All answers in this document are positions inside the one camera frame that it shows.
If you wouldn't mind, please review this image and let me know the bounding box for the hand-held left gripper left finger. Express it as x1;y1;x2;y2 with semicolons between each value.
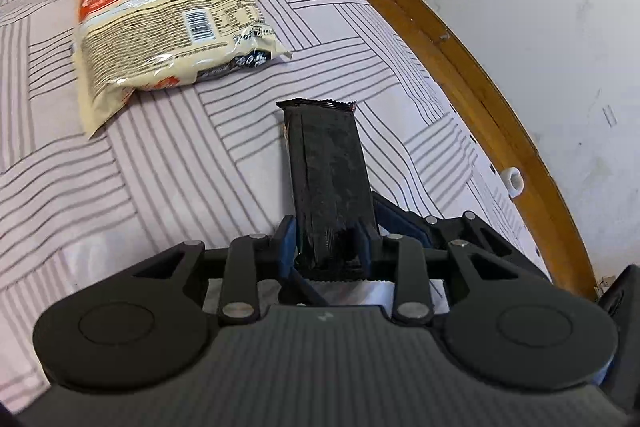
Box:
131;214;301;325

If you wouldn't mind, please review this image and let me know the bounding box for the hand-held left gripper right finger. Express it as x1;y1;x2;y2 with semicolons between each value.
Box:
357;227;548;325

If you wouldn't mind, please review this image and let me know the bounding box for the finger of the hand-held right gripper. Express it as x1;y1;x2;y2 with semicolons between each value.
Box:
286;268;331;308
370;191;521;258

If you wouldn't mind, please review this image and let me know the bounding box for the black long bar packet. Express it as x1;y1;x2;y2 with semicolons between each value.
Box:
276;98;383;282

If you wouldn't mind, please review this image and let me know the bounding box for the white plastic clip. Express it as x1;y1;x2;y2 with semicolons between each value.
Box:
502;167;525;196

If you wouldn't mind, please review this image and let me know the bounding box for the striped pink bedsheet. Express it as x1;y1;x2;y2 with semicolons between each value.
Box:
0;0;553;413

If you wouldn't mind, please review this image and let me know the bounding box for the beige noodle packet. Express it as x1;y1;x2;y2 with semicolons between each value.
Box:
72;0;293;142

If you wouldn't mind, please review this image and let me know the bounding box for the wooden bed frame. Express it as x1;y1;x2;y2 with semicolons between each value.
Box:
335;0;608;303

